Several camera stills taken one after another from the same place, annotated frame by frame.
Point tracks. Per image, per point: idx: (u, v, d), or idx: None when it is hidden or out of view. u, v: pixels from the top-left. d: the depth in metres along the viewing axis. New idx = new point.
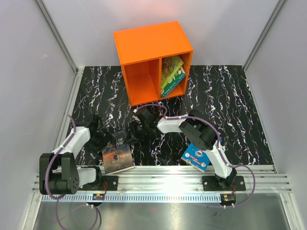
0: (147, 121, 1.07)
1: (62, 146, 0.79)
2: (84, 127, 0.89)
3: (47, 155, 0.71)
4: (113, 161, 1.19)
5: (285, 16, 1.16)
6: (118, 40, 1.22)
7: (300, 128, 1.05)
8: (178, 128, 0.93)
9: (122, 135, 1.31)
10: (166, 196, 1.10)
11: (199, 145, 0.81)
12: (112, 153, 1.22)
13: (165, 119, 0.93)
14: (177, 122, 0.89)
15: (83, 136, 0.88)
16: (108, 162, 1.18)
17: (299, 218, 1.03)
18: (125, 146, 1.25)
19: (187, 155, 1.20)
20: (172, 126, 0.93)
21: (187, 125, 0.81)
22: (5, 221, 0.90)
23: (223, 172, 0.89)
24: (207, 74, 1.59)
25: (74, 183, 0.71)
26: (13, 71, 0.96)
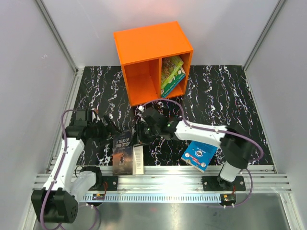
0: (158, 124, 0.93)
1: (53, 180, 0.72)
2: (74, 138, 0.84)
3: (40, 191, 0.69)
4: (120, 162, 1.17)
5: (285, 15, 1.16)
6: (118, 40, 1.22)
7: (300, 128, 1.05)
8: (204, 140, 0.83)
9: (128, 135, 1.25)
10: (166, 196, 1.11)
11: (237, 164, 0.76)
12: (120, 154, 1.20)
13: (190, 126, 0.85)
14: (209, 134, 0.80)
15: (76, 153, 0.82)
16: (114, 163, 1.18)
17: (299, 218, 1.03)
18: (130, 149, 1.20)
19: (187, 155, 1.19)
20: (198, 136, 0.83)
21: (229, 143, 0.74)
22: (5, 221, 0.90)
23: (231, 177, 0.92)
24: (207, 74, 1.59)
25: (72, 211, 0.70)
26: (13, 71, 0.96)
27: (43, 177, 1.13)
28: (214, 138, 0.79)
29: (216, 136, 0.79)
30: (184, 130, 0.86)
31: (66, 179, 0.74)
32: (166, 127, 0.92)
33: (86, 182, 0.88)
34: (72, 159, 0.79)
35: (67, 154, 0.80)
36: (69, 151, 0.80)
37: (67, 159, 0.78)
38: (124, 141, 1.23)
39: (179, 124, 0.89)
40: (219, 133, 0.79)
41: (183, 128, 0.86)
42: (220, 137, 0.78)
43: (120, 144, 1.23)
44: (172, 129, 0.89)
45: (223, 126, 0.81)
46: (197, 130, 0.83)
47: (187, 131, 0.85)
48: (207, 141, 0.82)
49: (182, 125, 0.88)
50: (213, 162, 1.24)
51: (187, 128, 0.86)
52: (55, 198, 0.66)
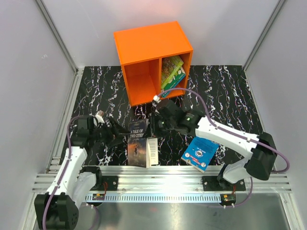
0: (174, 117, 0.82)
1: (57, 185, 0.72)
2: (79, 147, 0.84)
3: (42, 195, 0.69)
4: (134, 154, 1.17)
5: (285, 15, 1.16)
6: (117, 40, 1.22)
7: (300, 128, 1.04)
8: (227, 144, 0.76)
9: (142, 126, 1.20)
10: (166, 196, 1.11)
11: (256, 176, 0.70)
12: (135, 144, 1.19)
13: (215, 127, 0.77)
14: (239, 142, 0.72)
15: (80, 160, 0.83)
16: (130, 153, 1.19)
17: (299, 218, 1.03)
18: (143, 140, 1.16)
19: (187, 155, 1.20)
20: (224, 140, 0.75)
21: (262, 157, 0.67)
22: (5, 220, 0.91)
23: (234, 180, 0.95)
24: (207, 74, 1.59)
25: (73, 218, 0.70)
26: (14, 71, 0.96)
27: (43, 177, 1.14)
28: (244, 146, 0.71)
29: (247, 144, 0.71)
30: (208, 130, 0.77)
31: (69, 185, 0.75)
32: (184, 121, 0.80)
33: (86, 186, 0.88)
34: (75, 166, 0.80)
35: (71, 161, 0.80)
36: (73, 158, 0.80)
37: (71, 166, 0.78)
38: (138, 132, 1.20)
39: (201, 120, 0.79)
40: (251, 143, 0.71)
41: (207, 127, 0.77)
42: (252, 147, 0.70)
43: (134, 134, 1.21)
44: (192, 124, 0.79)
45: (255, 135, 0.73)
46: (224, 133, 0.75)
47: (211, 132, 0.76)
48: (232, 146, 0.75)
49: (206, 122, 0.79)
50: (213, 162, 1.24)
51: (211, 128, 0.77)
52: (57, 203, 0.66)
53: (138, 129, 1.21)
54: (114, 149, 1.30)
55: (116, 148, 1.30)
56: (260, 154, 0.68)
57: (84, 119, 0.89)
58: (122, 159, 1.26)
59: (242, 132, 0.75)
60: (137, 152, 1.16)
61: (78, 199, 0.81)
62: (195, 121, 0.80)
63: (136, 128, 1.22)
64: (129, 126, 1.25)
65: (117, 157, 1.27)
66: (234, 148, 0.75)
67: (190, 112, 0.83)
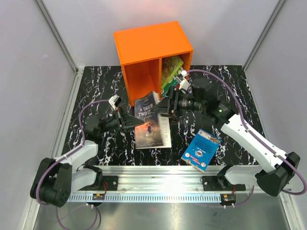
0: (207, 102, 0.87)
1: (64, 156, 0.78)
2: (93, 142, 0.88)
3: (49, 159, 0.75)
4: (147, 132, 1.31)
5: (286, 15, 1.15)
6: (118, 40, 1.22)
7: (301, 128, 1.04)
8: (251, 150, 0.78)
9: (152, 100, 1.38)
10: (166, 196, 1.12)
11: (268, 190, 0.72)
12: (146, 123, 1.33)
13: (246, 129, 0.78)
14: (265, 154, 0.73)
15: (92, 150, 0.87)
16: (143, 132, 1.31)
17: (299, 217, 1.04)
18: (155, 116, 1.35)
19: (187, 155, 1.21)
20: (250, 146, 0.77)
21: (282, 175, 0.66)
22: (5, 220, 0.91)
23: (234, 181, 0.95)
24: (207, 74, 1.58)
25: (63, 195, 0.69)
26: (13, 71, 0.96)
27: None
28: (269, 160, 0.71)
29: (272, 159, 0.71)
30: (237, 130, 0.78)
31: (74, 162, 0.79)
32: (216, 112, 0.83)
33: (84, 181, 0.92)
34: (86, 151, 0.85)
35: (83, 147, 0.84)
36: (86, 145, 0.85)
37: (82, 149, 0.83)
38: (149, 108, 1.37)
39: (233, 117, 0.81)
40: (277, 158, 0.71)
41: (237, 127, 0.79)
42: (276, 164, 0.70)
43: (145, 113, 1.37)
44: (223, 118, 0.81)
45: (284, 152, 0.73)
46: (252, 138, 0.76)
47: (240, 132, 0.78)
48: (256, 154, 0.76)
49: (237, 120, 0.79)
50: (213, 162, 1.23)
51: (241, 128, 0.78)
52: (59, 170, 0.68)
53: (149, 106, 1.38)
54: (114, 149, 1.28)
55: (116, 148, 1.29)
56: (282, 171, 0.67)
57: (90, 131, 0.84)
58: (122, 159, 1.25)
59: (271, 144, 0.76)
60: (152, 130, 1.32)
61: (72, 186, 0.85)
62: (226, 117, 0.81)
63: (146, 105, 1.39)
64: (139, 103, 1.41)
65: (117, 157, 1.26)
66: (256, 156, 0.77)
67: (223, 104, 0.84)
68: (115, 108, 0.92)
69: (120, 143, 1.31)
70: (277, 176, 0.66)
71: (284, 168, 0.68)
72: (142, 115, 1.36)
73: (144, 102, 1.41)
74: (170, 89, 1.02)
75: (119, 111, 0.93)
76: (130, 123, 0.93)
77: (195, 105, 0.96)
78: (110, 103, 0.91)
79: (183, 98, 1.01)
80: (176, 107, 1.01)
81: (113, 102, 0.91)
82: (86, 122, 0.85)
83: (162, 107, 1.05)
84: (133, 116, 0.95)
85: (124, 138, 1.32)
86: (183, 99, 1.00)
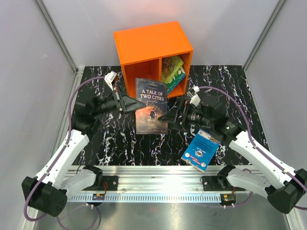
0: (215, 120, 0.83)
1: (46, 173, 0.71)
2: (85, 125, 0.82)
3: (29, 179, 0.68)
4: (148, 119, 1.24)
5: (285, 15, 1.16)
6: (118, 40, 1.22)
7: (301, 128, 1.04)
8: (259, 166, 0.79)
9: (162, 89, 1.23)
10: (166, 196, 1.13)
11: (277, 206, 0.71)
12: (149, 109, 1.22)
13: (253, 146, 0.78)
14: (274, 171, 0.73)
15: (78, 147, 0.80)
16: (145, 118, 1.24)
17: (299, 217, 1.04)
18: (164, 106, 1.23)
19: (187, 155, 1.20)
20: (258, 163, 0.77)
21: (292, 192, 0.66)
22: (5, 220, 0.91)
23: (235, 184, 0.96)
24: (207, 74, 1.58)
25: (58, 205, 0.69)
26: (14, 70, 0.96)
27: None
28: (278, 177, 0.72)
29: (281, 176, 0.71)
30: (245, 147, 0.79)
31: (59, 175, 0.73)
32: (224, 130, 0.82)
33: (84, 183, 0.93)
34: (71, 154, 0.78)
35: (67, 147, 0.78)
36: (70, 144, 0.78)
37: (66, 153, 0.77)
38: (159, 95, 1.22)
39: (241, 133, 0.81)
40: (286, 175, 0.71)
41: (245, 143, 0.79)
42: (285, 180, 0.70)
43: (147, 96, 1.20)
44: (230, 135, 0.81)
45: (293, 169, 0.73)
46: (260, 155, 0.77)
47: (247, 149, 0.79)
48: (264, 170, 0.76)
49: (245, 137, 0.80)
50: (213, 162, 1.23)
51: (248, 145, 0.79)
52: (42, 190, 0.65)
53: (156, 92, 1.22)
54: (114, 149, 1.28)
55: (116, 148, 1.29)
56: (291, 188, 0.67)
57: (83, 105, 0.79)
58: (122, 159, 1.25)
59: (279, 161, 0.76)
60: (155, 116, 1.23)
61: (72, 190, 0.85)
62: (233, 133, 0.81)
63: (150, 88, 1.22)
64: (143, 84, 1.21)
65: (117, 157, 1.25)
66: (265, 173, 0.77)
67: (230, 120, 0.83)
68: (113, 88, 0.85)
69: (120, 143, 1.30)
70: (287, 192, 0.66)
71: (293, 186, 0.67)
72: (145, 98, 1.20)
73: (148, 84, 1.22)
74: (180, 99, 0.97)
75: (118, 92, 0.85)
76: (131, 107, 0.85)
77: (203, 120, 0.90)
78: (106, 82, 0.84)
79: (193, 111, 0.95)
80: (185, 120, 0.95)
81: (109, 82, 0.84)
82: (79, 97, 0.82)
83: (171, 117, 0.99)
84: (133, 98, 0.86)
85: (124, 138, 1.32)
86: (193, 112, 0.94)
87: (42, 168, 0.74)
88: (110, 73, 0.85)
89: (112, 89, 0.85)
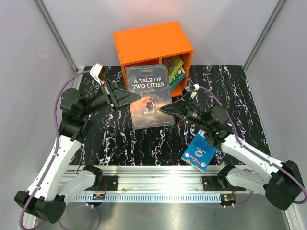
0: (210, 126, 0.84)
1: (37, 187, 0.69)
2: (76, 128, 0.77)
3: (22, 195, 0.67)
4: (146, 111, 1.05)
5: (286, 15, 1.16)
6: (117, 40, 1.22)
7: (301, 129, 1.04)
8: (248, 164, 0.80)
9: (160, 74, 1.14)
10: (166, 196, 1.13)
11: (275, 203, 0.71)
12: (145, 99, 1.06)
13: (241, 144, 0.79)
14: (261, 164, 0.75)
15: (70, 153, 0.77)
16: (141, 111, 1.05)
17: (299, 217, 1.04)
18: (165, 93, 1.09)
19: (187, 155, 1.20)
20: (247, 160, 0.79)
21: (280, 182, 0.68)
22: (5, 220, 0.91)
23: (235, 183, 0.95)
24: (207, 74, 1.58)
25: (56, 212, 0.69)
26: (14, 71, 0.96)
27: None
28: (265, 169, 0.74)
29: (268, 167, 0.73)
30: (233, 146, 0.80)
31: (51, 188, 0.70)
32: (214, 135, 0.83)
33: (83, 187, 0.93)
34: (62, 162, 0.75)
35: (57, 156, 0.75)
36: (60, 153, 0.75)
37: (56, 163, 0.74)
38: (157, 81, 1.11)
39: (229, 136, 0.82)
40: (272, 166, 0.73)
41: (233, 143, 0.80)
42: (272, 171, 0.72)
43: (140, 86, 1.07)
44: (220, 139, 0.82)
45: (279, 160, 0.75)
46: (248, 152, 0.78)
47: (235, 148, 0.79)
48: (253, 166, 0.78)
49: (232, 138, 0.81)
50: (213, 162, 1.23)
51: (236, 145, 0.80)
52: (36, 204, 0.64)
53: (151, 79, 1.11)
54: (114, 149, 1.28)
55: (116, 148, 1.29)
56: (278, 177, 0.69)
57: (68, 108, 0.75)
58: (122, 159, 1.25)
59: (266, 155, 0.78)
60: (153, 107, 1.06)
61: (72, 193, 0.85)
62: (224, 136, 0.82)
63: (144, 76, 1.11)
64: (134, 71, 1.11)
65: (117, 157, 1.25)
66: (254, 168, 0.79)
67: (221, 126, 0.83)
68: (101, 82, 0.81)
69: (120, 143, 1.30)
70: (275, 182, 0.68)
71: (280, 176, 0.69)
72: (138, 88, 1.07)
73: (140, 73, 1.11)
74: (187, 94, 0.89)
75: (106, 86, 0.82)
76: (123, 101, 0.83)
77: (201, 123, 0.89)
78: (92, 75, 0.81)
79: (194, 109, 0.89)
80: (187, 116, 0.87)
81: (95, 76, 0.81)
82: (63, 98, 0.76)
83: (178, 109, 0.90)
84: (125, 92, 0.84)
85: (124, 138, 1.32)
86: (194, 109, 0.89)
87: (34, 182, 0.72)
88: (95, 65, 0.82)
89: (100, 83, 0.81)
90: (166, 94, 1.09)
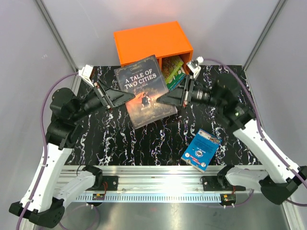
0: (225, 105, 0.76)
1: (29, 200, 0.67)
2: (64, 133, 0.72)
3: (15, 208, 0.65)
4: (142, 107, 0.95)
5: (286, 15, 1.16)
6: (117, 40, 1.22)
7: (301, 129, 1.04)
8: (263, 159, 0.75)
9: (151, 63, 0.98)
10: (166, 196, 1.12)
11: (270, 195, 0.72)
12: (138, 96, 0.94)
13: (262, 138, 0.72)
14: (277, 166, 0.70)
15: (61, 160, 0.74)
16: (136, 110, 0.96)
17: (299, 217, 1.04)
18: (160, 82, 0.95)
19: (187, 155, 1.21)
20: (263, 155, 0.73)
21: (291, 189, 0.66)
22: (5, 219, 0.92)
23: (233, 182, 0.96)
24: (207, 74, 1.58)
25: (54, 217, 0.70)
26: (14, 71, 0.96)
27: None
28: (281, 173, 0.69)
29: (285, 172, 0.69)
30: (253, 138, 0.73)
31: (44, 198, 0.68)
32: (232, 116, 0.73)
33: (82, 188, 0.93)
34: (53, 171, 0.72)
35: (46, 166, 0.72)
36: (49, 164, 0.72)
37: (46, 175, 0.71)
38: (148, 73, 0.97)
39: (249, 122, 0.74)
40: (289, 172, 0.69)
41: (253, 134, 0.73)
42: (288, 178, 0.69)
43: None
44: (238, 121, 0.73)
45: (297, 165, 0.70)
46: (266, 147, 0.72)
47: (254, 140, 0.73)
48: (267, 164, 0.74)
49: (253, 128, 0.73)
50: (213, 162, 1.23)
51: (256, 136, 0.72)
52: (30, 217, 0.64)
53: (142, 73, 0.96)
54: (114, 149, 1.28)
55: (116, 148, 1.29)
56: (293, 186, 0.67)
57: (58, 108, 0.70)
58: (122, 159, 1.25)
59: (285, 155, 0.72)
60: (149, 100, 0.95)
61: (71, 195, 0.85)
62: (242, 120, 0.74)
63: (134, 74, 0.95)
64: (119, 72, 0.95)
65: (117, 157, 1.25)
66: (267, 166, 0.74)
67: (239, 106, 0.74)
68: (94, 84, 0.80)
69: (120, 143, 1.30)
70: (287, 189, 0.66)
71: (294, 183, 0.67)
72: (130, 87, 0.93)
73: (130, 71, 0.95)
74: (185, 77, 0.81)
75: (100, 87, 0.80)
76: (119, 101, 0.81)
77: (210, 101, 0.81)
78: (83, 78, 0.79)
79: (199, 88, 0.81)
80: (190, 98, 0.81)
81: (87, 78, 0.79)
82: (54, 97, 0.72)
83: (173, 97, 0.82)
84: (119, 92, 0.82)
85: (124, 138, 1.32)
86: (198, 89, 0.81)
87: (26, 193, 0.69)
88: (84, 67, 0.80)
89: (92, 85, 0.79)
90: (162, 83, 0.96)
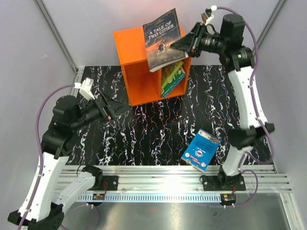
0: (229, 41, 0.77)
1: (28, 209, 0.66)
2: (61, 140, 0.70)
3: (14, 216, 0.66)
4: (158, 52, 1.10)
5: (286, 15, 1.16)
6: (117, 40, 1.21)
7: (301, 129, 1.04)
8: (241, 107, 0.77)
9: (171, 17, 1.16)
10: (166, 196, 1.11)
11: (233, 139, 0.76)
12: (157, 43, 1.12)
13: (248, 86, 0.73)
14: (249, 113, 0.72)
15: (58, 168, 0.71)
16: (152, 53, 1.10)
17: (299, 217, 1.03)
18: (174, 31, 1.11)
19: (187, 155, 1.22)
20: (242, 98, 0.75)
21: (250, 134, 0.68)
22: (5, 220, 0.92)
23: (229, 172, 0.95)
24: (207, 74, 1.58)
25: (54, 222, 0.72)
26: (14, 71, 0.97)
27: None
28: (249, 119, 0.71)
29: (252, 118, 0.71)
30: (241, 82, 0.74)
31: (42, 207, 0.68)
32: (234, 55, 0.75)
33: (82, 190, 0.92)
34: (50, 180, 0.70)
35: (43, 176, 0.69)
36: (45, 173, 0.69)
37: (42, 184, 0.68)
38: (168, 24, 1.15)
39: (246, 68, 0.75)
40: (256, 120, 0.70)
41: (242, 79, 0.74)
42: (252, 125, 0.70)
43: (155, 35, 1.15)
44: (235, 60, 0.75)
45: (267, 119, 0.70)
46: (248, 94, 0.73)
47: (242, 85, 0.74)
48: (242, 109, 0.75)
49: (247, 73, 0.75)
50: (213, 162, 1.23)
51: (245, 82, 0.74)
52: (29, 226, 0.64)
53: (163, 26, 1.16)
54: (114, 149, 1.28)
55: (116, 148, 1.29)
56: (252, 132, 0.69)
57: (61, 112, 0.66)
58: (122, 159, 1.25)
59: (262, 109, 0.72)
60: (164, 47, 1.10)
61: (70, 199, 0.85)
62: (241, 63, 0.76)
63: (157, 27, 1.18)
64: (148, 28, 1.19)
65: (117, 157, 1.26)
66: (242, 112, 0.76)
67: (243, 50, 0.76)
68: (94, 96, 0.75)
69: (120, 143, 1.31)
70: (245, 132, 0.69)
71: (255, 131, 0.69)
72: (151, 38, 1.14)
73: (154, 25, 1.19)
74: (196, 25, 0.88)
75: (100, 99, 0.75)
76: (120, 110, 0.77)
77: (218, 45, 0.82)
78: (84, 90, 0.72)
79: (208, 36, 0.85)
80: (198, 44, 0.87)
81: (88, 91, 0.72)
82: (59, 103, 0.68)
83: (186, 44, 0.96)
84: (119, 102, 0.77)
85: (124, 138, 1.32)
86: (207, 36, 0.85)
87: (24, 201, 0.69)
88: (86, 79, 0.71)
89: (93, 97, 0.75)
90: (176, 33, 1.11)
